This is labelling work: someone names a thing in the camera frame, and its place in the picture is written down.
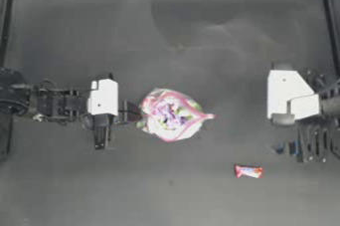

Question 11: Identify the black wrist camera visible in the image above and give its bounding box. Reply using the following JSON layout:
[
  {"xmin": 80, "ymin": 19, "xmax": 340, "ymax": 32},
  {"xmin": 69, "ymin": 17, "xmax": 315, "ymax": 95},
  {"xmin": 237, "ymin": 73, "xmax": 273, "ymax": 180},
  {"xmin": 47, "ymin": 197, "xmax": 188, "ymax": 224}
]
[
  {"xmin": 80, "ymin": 113, "xmax": 113, "ymax": 130},
  {"xmin": 269, "ymin": 113, "xmax": 297, "ymax": 127}
]

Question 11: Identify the clear bag with pink zip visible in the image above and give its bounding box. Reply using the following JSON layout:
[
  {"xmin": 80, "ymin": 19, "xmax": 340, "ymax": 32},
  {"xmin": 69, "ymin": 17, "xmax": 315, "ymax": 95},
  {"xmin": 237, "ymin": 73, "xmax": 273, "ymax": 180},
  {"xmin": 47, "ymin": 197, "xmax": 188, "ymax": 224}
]
[{"xmin": 136, "ymin": 87, "xmax": 217, "ymax": 143}]

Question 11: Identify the red candy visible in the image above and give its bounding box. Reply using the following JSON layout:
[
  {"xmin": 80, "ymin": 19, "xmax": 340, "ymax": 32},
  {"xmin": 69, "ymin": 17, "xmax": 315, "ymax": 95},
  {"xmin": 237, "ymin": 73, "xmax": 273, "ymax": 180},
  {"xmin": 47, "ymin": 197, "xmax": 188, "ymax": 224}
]
[{"xmin": 232, "ymin": 164, "xmax": 265, "ymax": 180}]

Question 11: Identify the black camera cable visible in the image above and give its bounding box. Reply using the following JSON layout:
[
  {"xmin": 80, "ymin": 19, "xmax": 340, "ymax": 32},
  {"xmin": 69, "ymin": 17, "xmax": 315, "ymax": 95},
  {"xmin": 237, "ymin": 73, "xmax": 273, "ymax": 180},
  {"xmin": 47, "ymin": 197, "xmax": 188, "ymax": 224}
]
[{"xmin": 285, "ymin": 93, "xmax": 321, "ymax": 115}]

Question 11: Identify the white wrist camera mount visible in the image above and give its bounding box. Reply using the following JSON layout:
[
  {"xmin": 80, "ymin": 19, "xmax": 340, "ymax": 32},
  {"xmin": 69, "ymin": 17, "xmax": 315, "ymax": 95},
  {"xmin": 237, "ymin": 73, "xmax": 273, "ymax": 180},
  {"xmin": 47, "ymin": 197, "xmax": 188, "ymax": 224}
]
[
  {"xmin": 265, "ymin": 69, "xmax": 321, "ymax": 125},
  {"xmin": 85, "ymin": 78, "xmax": 120, "ymax": 116}
]

